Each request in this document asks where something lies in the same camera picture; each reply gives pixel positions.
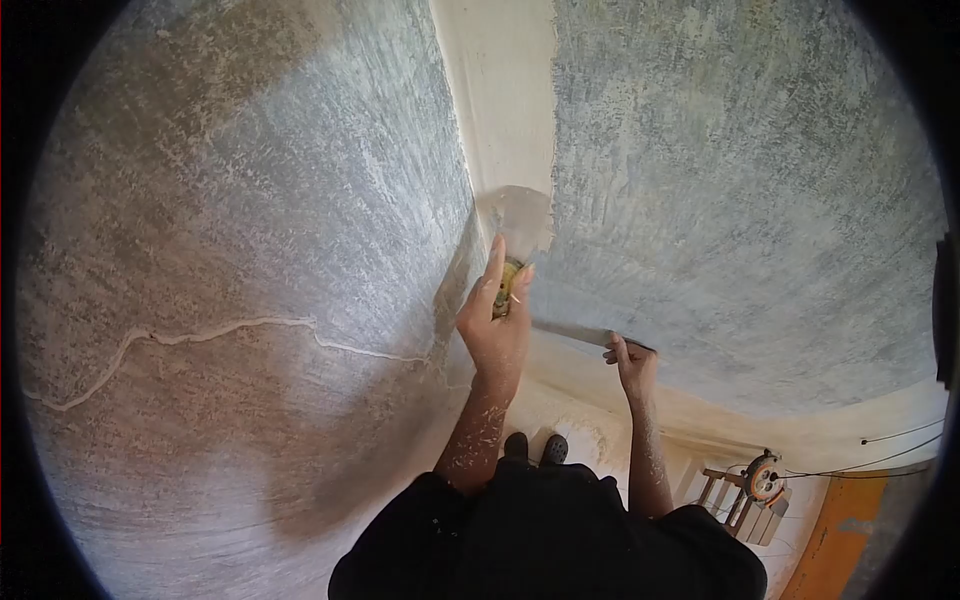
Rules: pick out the person's left hand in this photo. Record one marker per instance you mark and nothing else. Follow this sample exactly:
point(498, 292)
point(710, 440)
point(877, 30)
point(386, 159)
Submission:
point(495, 337)

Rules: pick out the person's right hand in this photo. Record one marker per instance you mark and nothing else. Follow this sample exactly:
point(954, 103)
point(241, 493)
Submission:
point(637, 371)

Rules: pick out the person's left index finger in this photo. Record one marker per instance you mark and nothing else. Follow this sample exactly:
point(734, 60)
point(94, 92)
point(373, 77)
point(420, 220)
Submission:
point(493, 270)

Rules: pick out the person's right thumb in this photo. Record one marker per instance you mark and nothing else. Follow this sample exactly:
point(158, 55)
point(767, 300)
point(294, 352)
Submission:
point(619, 343)

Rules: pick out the person's left thumb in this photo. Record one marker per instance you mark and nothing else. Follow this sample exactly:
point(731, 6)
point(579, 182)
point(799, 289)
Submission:
point(524, 289)

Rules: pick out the person's right fingers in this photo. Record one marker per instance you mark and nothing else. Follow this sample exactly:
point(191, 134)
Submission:
point(610, 357)

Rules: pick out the steel plastering trowel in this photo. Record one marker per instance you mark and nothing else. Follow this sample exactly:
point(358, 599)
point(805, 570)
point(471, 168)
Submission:
point(574, 334)

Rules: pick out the person's legs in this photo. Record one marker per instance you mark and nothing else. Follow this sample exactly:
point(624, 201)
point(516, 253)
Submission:
point(555, 450)

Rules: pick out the person's body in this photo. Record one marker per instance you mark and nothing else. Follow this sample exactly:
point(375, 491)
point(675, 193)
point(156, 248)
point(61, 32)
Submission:
point(547, 540)

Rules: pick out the wooden stool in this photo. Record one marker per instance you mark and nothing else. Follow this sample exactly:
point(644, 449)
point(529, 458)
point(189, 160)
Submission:
point(739, 510)

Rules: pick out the orange door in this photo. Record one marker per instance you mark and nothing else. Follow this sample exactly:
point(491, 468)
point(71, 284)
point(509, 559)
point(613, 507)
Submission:
point(836, 536)

